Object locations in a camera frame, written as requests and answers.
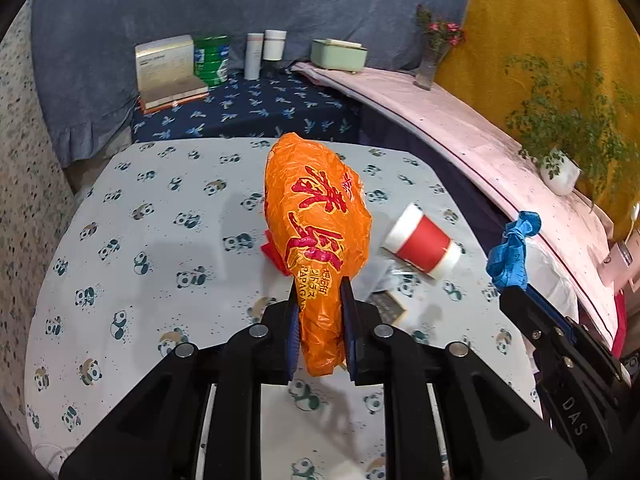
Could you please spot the orange plastic snack bag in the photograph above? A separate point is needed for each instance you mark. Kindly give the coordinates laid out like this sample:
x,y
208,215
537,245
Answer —
x,y
320,227

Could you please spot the navy patterned cloth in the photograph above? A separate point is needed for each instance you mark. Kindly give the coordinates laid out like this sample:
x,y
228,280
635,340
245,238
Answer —
x,y
266,108

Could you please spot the glass vase pink flowers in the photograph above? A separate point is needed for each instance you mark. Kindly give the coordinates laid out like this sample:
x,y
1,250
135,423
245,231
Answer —
x,y
440,36

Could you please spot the green potted plant white pot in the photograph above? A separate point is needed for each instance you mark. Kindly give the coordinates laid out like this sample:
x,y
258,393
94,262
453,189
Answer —
x,y
574,112

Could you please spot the white tube bottle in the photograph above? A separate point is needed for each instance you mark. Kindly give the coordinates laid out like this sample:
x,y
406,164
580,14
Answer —
x,y
253,55

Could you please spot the mint green tissue box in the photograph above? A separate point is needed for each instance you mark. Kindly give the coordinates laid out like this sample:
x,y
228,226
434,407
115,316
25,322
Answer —
x,y
331,54

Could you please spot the blue fabric backdrop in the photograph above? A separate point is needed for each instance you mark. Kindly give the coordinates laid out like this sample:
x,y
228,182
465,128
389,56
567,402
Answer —
x,y
83,50

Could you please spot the pink table cloth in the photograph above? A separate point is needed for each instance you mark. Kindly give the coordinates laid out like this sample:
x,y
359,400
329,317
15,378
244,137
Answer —
x,y
571,231

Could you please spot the blue glove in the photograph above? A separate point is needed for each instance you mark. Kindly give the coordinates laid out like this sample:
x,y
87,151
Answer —
x,y
506,263

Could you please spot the green tin can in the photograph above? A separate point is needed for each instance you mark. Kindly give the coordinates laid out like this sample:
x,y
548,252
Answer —
x,y
211,59

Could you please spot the yellow fabric backdrop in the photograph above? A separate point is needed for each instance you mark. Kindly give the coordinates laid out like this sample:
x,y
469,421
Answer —
x,y
597,33

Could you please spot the white jar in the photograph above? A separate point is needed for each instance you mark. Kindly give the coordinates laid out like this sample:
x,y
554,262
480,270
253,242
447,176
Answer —
x,y
274,44

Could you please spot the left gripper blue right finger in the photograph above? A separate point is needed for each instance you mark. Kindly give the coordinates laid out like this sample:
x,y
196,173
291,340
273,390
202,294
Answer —
x,y
350,326

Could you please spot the red wrapper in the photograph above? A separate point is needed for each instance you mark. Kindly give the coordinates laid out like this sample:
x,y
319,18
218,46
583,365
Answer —
x,y
269,249

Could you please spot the panda print table cloth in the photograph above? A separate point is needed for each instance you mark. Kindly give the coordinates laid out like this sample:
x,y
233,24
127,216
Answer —
x,y
165,249

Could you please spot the red paper cup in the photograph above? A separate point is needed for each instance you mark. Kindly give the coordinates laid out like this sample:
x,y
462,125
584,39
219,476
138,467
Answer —
x,y
416,239

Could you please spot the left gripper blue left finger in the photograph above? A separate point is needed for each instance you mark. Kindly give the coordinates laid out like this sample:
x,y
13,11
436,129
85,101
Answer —
x,y
293,336

